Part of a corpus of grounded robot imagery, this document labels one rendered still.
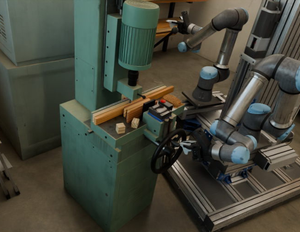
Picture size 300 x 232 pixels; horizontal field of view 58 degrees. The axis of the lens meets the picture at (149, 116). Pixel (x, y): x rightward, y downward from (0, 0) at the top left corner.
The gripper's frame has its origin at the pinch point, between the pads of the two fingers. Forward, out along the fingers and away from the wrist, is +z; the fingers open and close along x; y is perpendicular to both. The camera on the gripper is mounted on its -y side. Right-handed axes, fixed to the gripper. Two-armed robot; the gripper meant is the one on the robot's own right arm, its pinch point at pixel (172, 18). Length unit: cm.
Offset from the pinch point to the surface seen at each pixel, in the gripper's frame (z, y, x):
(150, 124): -72, 21, -85
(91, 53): -31, -8, -94
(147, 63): -61, -10, -79
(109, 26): -40, -25, -87
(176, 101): -63, 24, -55
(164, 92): -51, 24, -54
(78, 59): -19, 0, -97
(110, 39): -41, -18, -88
